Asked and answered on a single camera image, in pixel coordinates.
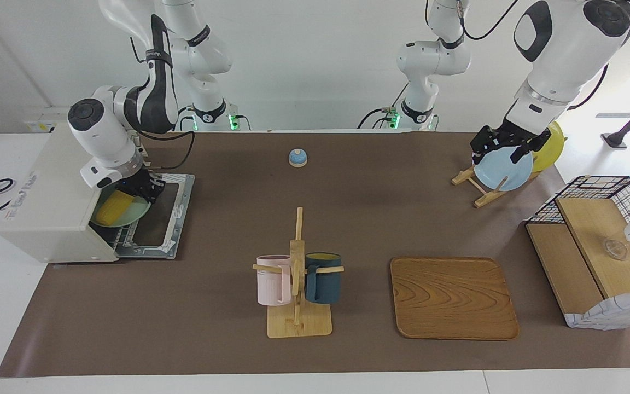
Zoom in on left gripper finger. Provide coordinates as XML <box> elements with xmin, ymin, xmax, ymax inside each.
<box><xmin>510</xmin><ymin>129</ymin><xmax>552</xmax><ymax>164</ymax></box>
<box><xmin>469</xmin><ymin>125</ymin><xmax>496</xmax><ymax>165</ymax></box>

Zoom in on pale green plate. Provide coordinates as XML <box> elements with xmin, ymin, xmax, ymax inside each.
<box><xmin>90</xmin><ymin>186</ymin><xmax>152</xmax><ymax>228</ymax></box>

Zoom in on glass oven door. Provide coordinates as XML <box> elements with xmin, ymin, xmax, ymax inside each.
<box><xmin>115</xmin><ymin>173</ymin><xmax>196</xmax><ymax>260</ymax></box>

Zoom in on white toaster oven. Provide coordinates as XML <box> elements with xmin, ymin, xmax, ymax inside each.
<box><xmin>0</xmin><ymin>121</ymin><xmax>132</xmax><ymax>263</ymax></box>

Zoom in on yellow plate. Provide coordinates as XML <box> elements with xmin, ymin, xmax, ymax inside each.
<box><xmin>531</xmin><ymin>120</ymin><xmax>565</xmax><ymax>173</ymax></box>

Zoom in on wooden plate rack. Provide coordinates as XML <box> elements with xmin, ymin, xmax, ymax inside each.
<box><xmin>452</xmin><ymin>163</ymin><xmax>543</xmax><ymax>208</ymax></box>

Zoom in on light blue plate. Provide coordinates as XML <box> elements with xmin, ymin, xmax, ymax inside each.
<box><xmin>472</xmin><ymin>147</ymin><xmax>534</xmax><ymax>192</ymax></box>

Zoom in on white power strip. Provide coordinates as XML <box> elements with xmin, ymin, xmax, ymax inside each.
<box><xmin>24</xmin><ymin>107</ymin><xmax>72</xmax><ymax>133</ymax></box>

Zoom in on small clear glass bowl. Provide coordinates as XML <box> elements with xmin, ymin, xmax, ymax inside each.
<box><xmin>602</xmin><ymin>238</ymin><xmax>629</xmax><ymax>260</ymax></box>

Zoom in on brown table mat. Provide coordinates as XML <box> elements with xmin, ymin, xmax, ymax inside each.
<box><xmin>0</xmin><ymin>131</ymin><xmax>630</xmax><ymax>378</ymax></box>

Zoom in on pink mug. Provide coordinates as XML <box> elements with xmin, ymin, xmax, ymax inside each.
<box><xmin>256</xmin><ymin>255</ymin><xmax>294</xmax><ymax>306</ymax></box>

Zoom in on wooden serving tray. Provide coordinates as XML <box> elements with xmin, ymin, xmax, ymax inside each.
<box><xmin>390</xmin><ymin>257</ymin><xmax>520</xmax><ymax>341</ymax></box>

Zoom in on white checked cloth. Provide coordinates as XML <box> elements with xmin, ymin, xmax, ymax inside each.
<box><xmin>564</xmin><ymin>288</ymin><xmax>630</xmax><ymax>331</ymax></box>

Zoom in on dark teal mug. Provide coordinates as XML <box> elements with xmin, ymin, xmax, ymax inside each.
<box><xmin>304</xmin><ymin>252</ymin><xmax>343</xmax><ymax>305</ymax></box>

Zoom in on wooden mug tree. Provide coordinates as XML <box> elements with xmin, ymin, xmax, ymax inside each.
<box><xmin>252</xmin><ymin>207</ymin><xmax>345</xmax><ymax>339</ymax></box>

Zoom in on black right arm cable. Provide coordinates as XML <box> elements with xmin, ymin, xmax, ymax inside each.
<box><xmin>129</xmin><ymin>38</ymin><xmax>196</xmax><ymax>170</ymax></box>

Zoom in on black arm base cable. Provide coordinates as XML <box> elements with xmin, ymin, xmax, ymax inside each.
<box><xmin>173</xmin><ymin>106</ymin><xmax>193</xmax><ymax>132</ymax></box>
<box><xmin>358</xmin><ymin>82</ymin><xmax>409</xmax><ymax>130</ymax></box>

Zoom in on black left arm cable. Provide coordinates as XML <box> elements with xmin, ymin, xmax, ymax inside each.
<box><xmin>424</xmin><ymin>0</ymin><xmax>630</xmax><ymax>108</ymax></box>

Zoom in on wooden shelf with wire frame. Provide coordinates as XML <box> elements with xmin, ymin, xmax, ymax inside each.
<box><xmin>526</xmin><ymin>175</ymin><xmax>630</xmax><ymax>329</ymax></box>

